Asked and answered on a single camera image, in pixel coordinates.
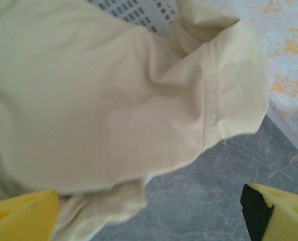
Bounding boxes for beige shorts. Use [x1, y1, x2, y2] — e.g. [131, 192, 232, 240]
[0, 0, 270, 241]

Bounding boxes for white plastic mesh basket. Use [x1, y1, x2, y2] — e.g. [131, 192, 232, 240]
[85, 0, 181, 36]

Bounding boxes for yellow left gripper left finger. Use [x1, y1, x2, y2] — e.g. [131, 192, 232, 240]
[0, 189, 61, 241]

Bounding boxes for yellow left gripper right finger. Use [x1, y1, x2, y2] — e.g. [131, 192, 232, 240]
[240, 182, 298, 241]

